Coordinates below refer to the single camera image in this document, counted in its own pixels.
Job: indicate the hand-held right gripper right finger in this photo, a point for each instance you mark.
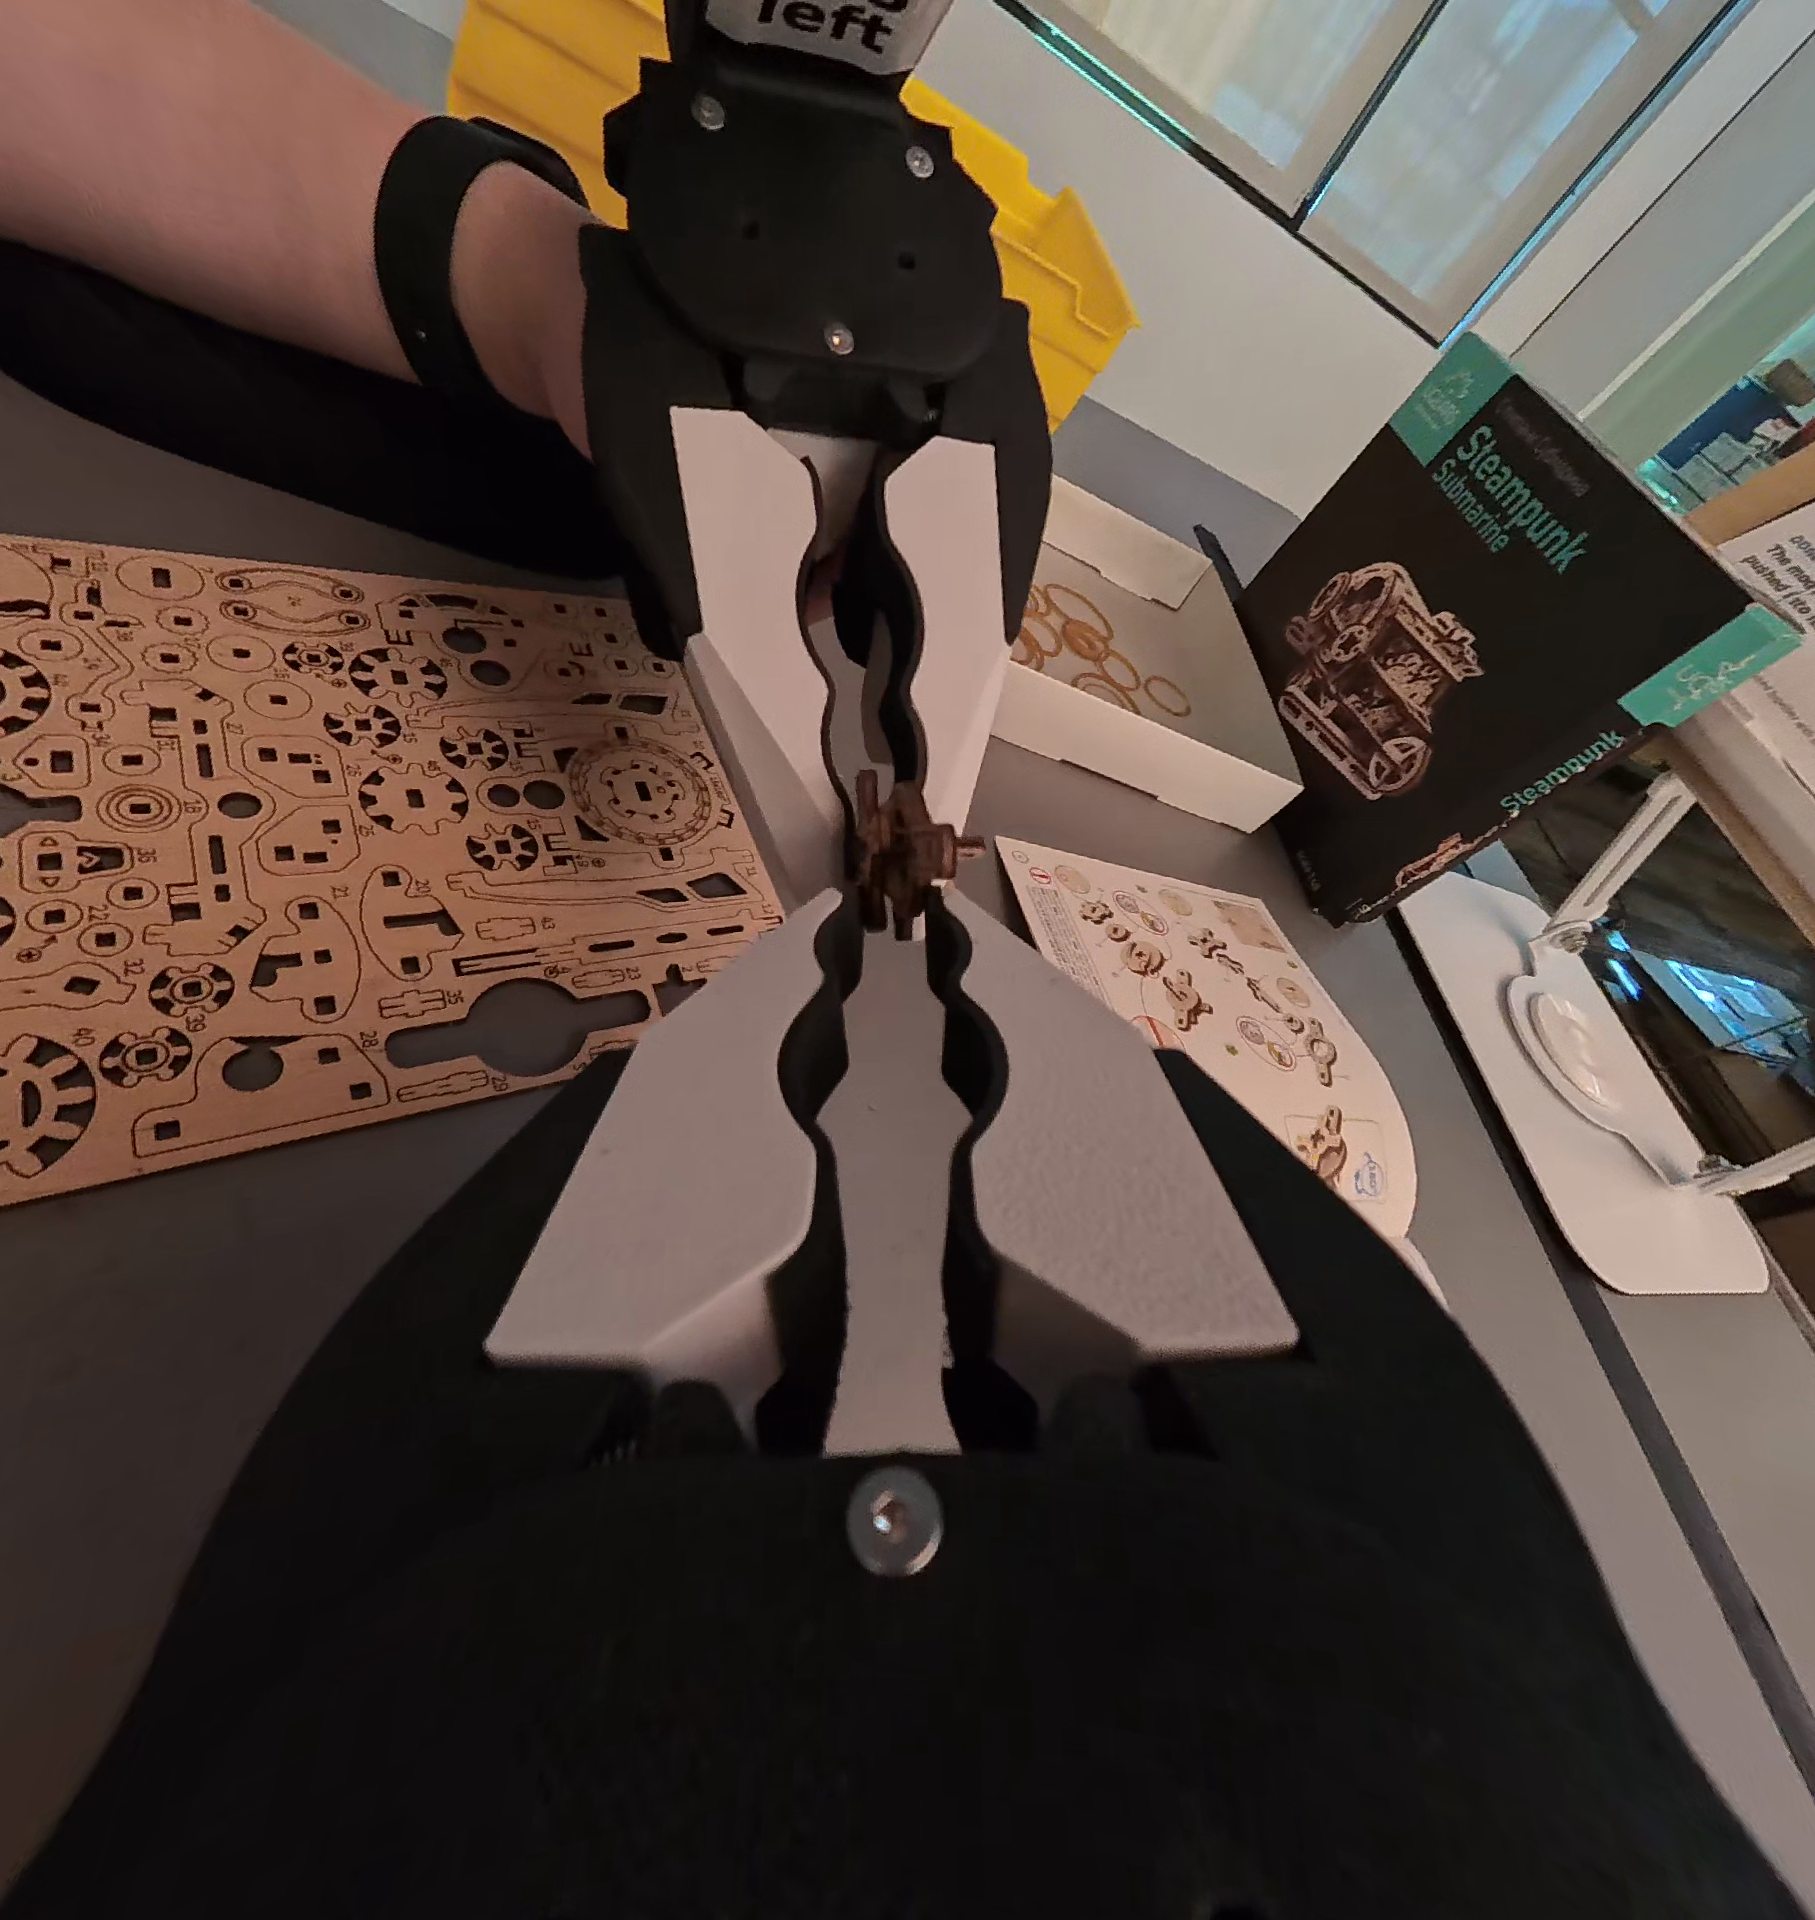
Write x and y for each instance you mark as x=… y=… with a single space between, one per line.
x=1118 y=1201

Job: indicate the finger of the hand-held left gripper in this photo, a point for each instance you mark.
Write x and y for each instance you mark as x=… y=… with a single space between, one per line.
x=744 y=602
x=975 y=570

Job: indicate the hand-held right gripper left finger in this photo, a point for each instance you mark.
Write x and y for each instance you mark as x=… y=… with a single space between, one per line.
x=654 y=1201

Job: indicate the wooden gear model assembly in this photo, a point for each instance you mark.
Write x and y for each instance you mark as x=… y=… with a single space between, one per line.
x=899 y=857

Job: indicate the person's left forearm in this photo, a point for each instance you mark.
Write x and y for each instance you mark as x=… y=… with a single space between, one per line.
x=173 y=166

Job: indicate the laser-cut wooden parts sheet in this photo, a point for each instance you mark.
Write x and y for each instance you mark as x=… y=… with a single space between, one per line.
x=578 y=961

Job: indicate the black model kit box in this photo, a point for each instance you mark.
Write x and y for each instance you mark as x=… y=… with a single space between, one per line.
x=1447 y=630

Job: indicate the person's left hand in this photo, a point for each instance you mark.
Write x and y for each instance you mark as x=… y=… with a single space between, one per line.
x=525 y=286

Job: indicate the pile of rubber bands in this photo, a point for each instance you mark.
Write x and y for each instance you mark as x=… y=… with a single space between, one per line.
x=1075 y=642

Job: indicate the white cardboard box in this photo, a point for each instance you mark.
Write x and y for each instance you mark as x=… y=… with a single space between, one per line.
x=1147 y=759

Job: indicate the illustrated instruction booklet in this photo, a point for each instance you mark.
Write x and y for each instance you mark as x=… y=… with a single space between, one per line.
x=1223 y=961

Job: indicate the yellow plastic bin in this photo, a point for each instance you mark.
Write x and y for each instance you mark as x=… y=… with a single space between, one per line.
x=1056 y=286

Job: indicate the printed paper sign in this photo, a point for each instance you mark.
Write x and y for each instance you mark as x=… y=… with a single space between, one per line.
x=1808 y=602

